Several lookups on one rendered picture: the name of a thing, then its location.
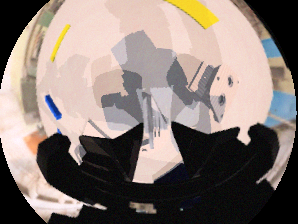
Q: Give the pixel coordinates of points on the blue rectangular bar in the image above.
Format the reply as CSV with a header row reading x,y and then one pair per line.
x,y
52,106

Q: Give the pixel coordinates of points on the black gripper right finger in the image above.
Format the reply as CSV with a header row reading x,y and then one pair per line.
x,y
196,147

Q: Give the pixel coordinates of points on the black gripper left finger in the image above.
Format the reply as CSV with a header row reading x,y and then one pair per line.
x,y
124,150

